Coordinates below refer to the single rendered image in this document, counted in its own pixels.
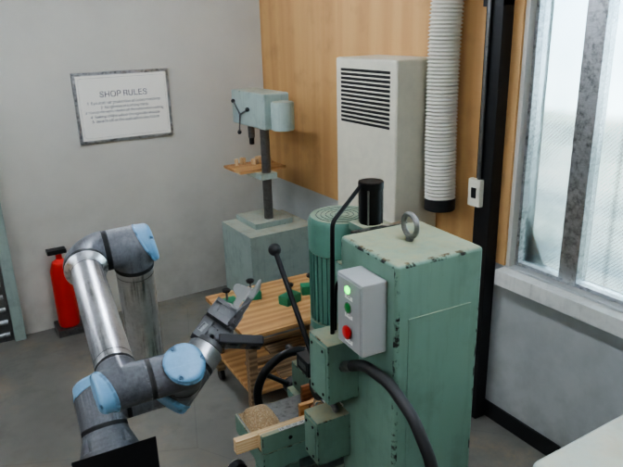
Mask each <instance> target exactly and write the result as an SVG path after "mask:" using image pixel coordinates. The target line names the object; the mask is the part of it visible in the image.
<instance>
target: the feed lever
mask: <svg viewBox="0 0 623 467"><path fill-rule="evenodd" d="M268 251H269V253H270V255H272V256H274V257H275V260H276V263H277V266H278V269H279V271H280V273H281V276H282V279H283V282H284V285H285V288H286V291H287V294H288V297H289V300H290V303H291V305H292V308H293V310H294V313H295V316H296V319H297V321H298V324H299V329H300V331H301V334H302V337H303V339H304V342H305V345H306V348H307V350H308V353H309V355H310V338H309V337H308V334H307V331H306V328H305V325H304V323H303V320H302V318H301V315H300V312H299V308H298V305H297V302H296V299H295V298H294V295H293V292H292V289H291V286H290V284H289V281H288V279H287V276H286V271H285V269H284V266H283V263H282V260H281V258H280V256H279V254H280V253H281V247H280V246H279V245H278V244H276V243H273V244H271V245H270V246H269V248H268ZM309 386H310V390H311V394H312V396H313V397H314V398H315V399H316V400H318V401H319V400H322V398H321V397H320V396H319V395H318V394H317V393H316V392H315V391H314V390H313V389H312V387H311V379H310V381H309ZM330 407H331V409H332V410H333V412H335V413H337V412H338V411H339V407H338V405H337V404H333V405H330Z"/></svg>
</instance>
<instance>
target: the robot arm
mask: <svg viewBox="0 0 623 467"><path fill-rule="evenodd" d="M157 259H159V252H158V249H157V246H156V243H155V240H154V237H153V234H152V233H151V230H150V228H149V226H148V225H147V224H145V223H139V224H132V225H128V226H123V227H119V228H114V229H109V230H105V231H99V232H94V233H90V234H88V235H86V236H85V237H83V238H82V239H80V240H79V241H78V242H76V243H75V244H74V245H73V246H72V247H71V248H70V250H69V251H68V252H67V254H66V256H65V258H64V261H63V271H64V275H65V278H66V279H67V281H68V282H69V283H70V284H72V285H73V288H74V291H75V295H76V298H77V302H78V306H79V310H80V313H81V317H82V321H83V328H84V331H85V335H86V339H87V343H88V347H89V350H90V354H91V358H92V362H93V365H94V369H95V370H94V372H93V373H92V374H90V375H88V376H86V377H84V378H83V379H82V380H80V381H79V382H78V383H77V384H76V385H75V386H74V387H73V389H72V394H73V403H74V406H75V410H76V414H77V419H78V423H79V427H80V432H81V436H82V441H83V444H82V451H81V457H80V460H83V459H86V458H89V457H92V456H94V455H97V454H100V453H104V452H107V451H110V450H113V449H115V448H120V447H124V446H127V445H130V444H132V443H135V442H138V441H139V440H138V439H137V437H136V436H135V434H134V433H133V431H132V430H131V428H130V427H129V424H128V421H127V419H129V418H132V417H134V416H137V415H141V414H144V413H147V412H150V411H152V410H158V409H161V408H164V407H167V408H168V409H170V410H173V411H175V412H177V413H180V414H183V413H185V412H186V411H187V409H189V408H190V405H191V404H192V402H193V401H194V399H195V398H196V396H197V394H198V393H199V391H200V390H201V388H202V387H203V386H204V384H205V383H206V382H207V381H208V379H209V378H210V376H211V374H212V373H213V371H214V370H215V368H216V367H217V365H218V364H219V362H220V361H221V359H222V356H221V353H222V352H223V348H238V349H261V347H262V345H263V344H264V337H263V335H254V334H234V330H235V328H236V327H237V325H238V324H239V323H240V321H241V320H242V318H243V317H244V316H243V314H244V313H245V311H246V310H247V309H248V307H249V304H250V303H251V301H252V300H253V298H254V297H255V296H256V295H257V294H258V292H259V291H260V289H261V280H258V282H257V283H256V285H255V286H254V288H250V287H247V286H244V285H242V284H235V285H234V287H233V291H234V292H235V295H236V299H235V301H234V305H233V304H231V303H229V302H226V301H225V300H223V299H222V298H220V297H217V299H216V300H215V301H214V303H213V304H212V306H210V308H209V309H208V311H207V313H206V314H205V315H204V316H203V318H202V319H201V322H200V323H199V324H198V326H197V328H196V329H195V330H194V332H193V333H192V334H191V336H190V337H191V340H190V341H189V342H188V344H187V343H181V344H177V345H175V346H173V347H171V348H169V349H168V350H167V351H166V353H164V352H163V344H162V336H161V329H160V320H159V305H158V298H157V289H156V282H155V274H154V261H156V260H157ZM111 270H114V271H115V272H116V277H117V283H118V288H119V294H120V300H121V311H122V317H123V322H124V328H125V332H124V329H123V326H122V323H121V318H120V315H119V313H118V310H117V307H116V304H115V301H114V298H113V295H112V293H111V290H110V287H109V284H108V279H107V276H106V275H107V273H108V271H111ZM243 300H245V301H244V302H243ZM242 302H243V304H242V305H241V303H242ZM240 305H241V307H239V306H240Z"/></svg>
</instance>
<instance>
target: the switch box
mask: <svg viewBox="0 0 623 467"><path fill-rule="evenodd" d="M346 285H349V286H350V290H351V293H350V295H348V296H350V297H351V298H352V302H351V301H350V300H348V299H347V298H345V294H346V292H345V286H346ZM387 289H388V282H387V281H386V280H385V279H383V278H381V277H380V276H378V275H376V274H375V273H373V272H371V271H369V270H367V269H366V268H364V267H363V266H357V267H353V268H348V269H345V270H341V271H338V272H337V295H338V338H339V339H340V340H341V341H342V342H343V343H345V344H346V345H347V346H348V347H350V348H351V349H352V350H353V351H354V352H356V353H357V354H358V355H359V356H360V357H362V358H366V357H369V356H373V355H375V354H378V353H382V352H385V351H386V350H387ZM346 302H349V303H350V305H351V313H348V314H349V315H350V316H351V317H352V320H350V319H349V318H348V317H347V316H345V312H346V311H345V308H344V305H345V303H346ZM344 325H348V327H349V328H350V330H351V338H350V339H349V340H350V341H351V342H352V345H351V344H349V343H348V342H347V341H346V340H345V337H344V336H343V334H342V327H343V326H344Z"/></svg>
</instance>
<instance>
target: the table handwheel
mask: <svg viewBox="0 0 623 467"><path fill-rule="evenodd" d="M304 348H305V347H302V346H300V347H291V348H288V349H285V350H283V351H281V352H279V353H278V354H276V355H275V356H273V357H272V358H271V359H270V360H269V361H268V362H267V363H266V364H265V365H264V366H263V368H262V369H261V371H260V373H259V375H258V377H257V380H256V382H255V385H254V391H253V398H254V404H255V406H256V405H260V404H263V402H262V396H261V394H262V388H263V385H264V382H265V380H266V378H269V379H272V380H274V381H276V382H278V383H280V384H282V385H283V388H284V389H285V391H286V392H287V389H286V388H287V387H289V386H292V385H293V384H292V375H290V376H288V377H287V378H286V379H282V378H280V377H277V376H275V375H272V374H270V371H271V370H272V369H273V368H274V367H275V366H276V365H277V364H278V363H279V362H281V361H282V360H285V359H287V358H289V357H292V356H295V355H297V352H300V351H304V350H305V349H304Z"/></svg>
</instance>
